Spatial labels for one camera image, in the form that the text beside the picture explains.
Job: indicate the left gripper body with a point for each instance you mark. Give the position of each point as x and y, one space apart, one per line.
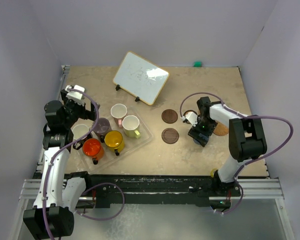
76 111

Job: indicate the aluminium frame rail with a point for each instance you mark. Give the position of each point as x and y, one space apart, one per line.
30 189

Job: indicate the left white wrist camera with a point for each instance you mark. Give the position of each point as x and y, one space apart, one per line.
75 93

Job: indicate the yellow tape roll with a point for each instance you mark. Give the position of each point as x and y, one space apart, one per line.
213 171

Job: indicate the clear plastic tray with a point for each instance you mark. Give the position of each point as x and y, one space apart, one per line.
109 158

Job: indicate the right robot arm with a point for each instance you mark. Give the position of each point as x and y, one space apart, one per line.
246 138

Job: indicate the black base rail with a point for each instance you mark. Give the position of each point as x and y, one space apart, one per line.
201 191

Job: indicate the white cup black handle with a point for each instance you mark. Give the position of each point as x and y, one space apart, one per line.
78 131

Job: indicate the woven rattan coaster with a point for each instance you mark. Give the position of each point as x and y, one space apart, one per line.
220 130

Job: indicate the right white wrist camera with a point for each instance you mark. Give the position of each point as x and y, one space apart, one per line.
191 118

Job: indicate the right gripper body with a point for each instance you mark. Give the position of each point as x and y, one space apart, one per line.
204 126

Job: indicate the pink cup white inside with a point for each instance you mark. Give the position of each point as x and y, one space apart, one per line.
118 112

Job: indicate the small whiteboard on stand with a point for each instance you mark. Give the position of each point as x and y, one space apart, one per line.
141 78

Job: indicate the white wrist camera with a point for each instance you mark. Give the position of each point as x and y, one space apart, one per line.
75 93
191 118

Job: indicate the orange transparent cup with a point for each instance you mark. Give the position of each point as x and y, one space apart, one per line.
92 148

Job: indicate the purple cup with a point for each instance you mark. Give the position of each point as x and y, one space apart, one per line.
102 128

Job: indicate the pale yellow cup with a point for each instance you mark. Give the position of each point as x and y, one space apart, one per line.
131 126

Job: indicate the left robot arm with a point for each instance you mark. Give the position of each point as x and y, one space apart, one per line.
52 214

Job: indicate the dark brown ringed coaster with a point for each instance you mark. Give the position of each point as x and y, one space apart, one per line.
170 135

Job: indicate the orange black-rimmed coaster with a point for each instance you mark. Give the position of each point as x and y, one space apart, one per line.
188 111

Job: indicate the yellow transparent cup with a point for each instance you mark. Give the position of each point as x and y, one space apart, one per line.
115 142

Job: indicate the dark brown wooden coaster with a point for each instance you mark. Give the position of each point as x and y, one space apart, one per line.
169 116

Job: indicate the green object at wall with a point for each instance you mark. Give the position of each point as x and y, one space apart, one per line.
198 64

